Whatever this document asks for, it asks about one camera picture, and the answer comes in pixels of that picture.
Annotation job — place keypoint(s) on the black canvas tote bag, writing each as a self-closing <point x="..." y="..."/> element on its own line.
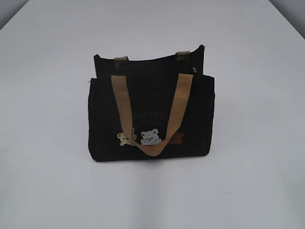
<point x="151" y="86"/>

